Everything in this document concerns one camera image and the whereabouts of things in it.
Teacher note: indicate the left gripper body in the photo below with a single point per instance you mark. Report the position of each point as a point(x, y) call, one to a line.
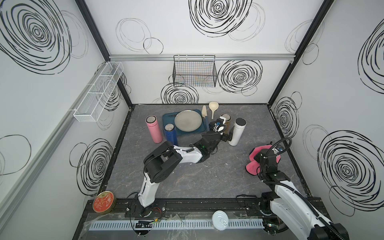
point(223, 137)

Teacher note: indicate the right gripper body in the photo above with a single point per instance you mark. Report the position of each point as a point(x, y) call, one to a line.
point(263, 170)

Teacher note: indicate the gold thermos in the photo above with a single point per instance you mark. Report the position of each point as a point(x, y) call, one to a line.
point(228, 118)

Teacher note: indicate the pink microfiber cloth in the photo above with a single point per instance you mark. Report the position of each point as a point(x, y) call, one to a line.
point(253, 167)

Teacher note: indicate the blue thermos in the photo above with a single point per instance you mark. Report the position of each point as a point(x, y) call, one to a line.
point(171, 134)

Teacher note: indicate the pink thermos steel lid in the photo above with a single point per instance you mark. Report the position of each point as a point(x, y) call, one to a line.
point(154, 129)

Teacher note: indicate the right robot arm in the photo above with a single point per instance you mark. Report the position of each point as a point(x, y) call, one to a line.
point(287, 203)

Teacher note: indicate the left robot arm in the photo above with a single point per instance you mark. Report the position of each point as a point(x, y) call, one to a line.
point(161, 162)

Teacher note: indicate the white thermos black lid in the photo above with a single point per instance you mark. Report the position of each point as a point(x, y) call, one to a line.
point(238, 129)

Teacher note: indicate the grey round plate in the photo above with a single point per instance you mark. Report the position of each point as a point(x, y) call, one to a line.
point(188, 121)

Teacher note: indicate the teal plastic tray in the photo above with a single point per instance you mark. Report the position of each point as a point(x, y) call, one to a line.
point(170, 119)

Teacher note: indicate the white round cap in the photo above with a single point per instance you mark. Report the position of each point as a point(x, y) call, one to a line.
point(220, 220)

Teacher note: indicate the tape roll on floor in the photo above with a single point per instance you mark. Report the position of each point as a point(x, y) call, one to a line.
point(104, 202)

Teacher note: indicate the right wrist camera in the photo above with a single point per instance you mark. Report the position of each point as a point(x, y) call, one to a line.
point(278, 149)

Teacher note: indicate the cream spatula blue handle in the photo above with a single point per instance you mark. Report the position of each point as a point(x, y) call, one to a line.
point(204, 112)

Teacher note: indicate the cream ladle grey handle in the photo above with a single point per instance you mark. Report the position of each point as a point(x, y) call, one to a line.
point(213, 106)

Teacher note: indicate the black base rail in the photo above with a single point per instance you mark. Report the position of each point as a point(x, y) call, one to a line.
point(250, 206)

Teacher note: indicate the white slotted cable duct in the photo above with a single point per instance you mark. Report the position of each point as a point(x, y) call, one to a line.
point(191, 224)

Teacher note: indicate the black wire basket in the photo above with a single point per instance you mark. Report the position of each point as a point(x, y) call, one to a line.
point(195, 73)

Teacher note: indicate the aluminium wall rail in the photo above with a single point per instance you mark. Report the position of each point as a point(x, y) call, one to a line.
point(202, 57)

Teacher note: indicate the white wire rack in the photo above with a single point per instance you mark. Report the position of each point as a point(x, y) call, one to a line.
point(100, 91)

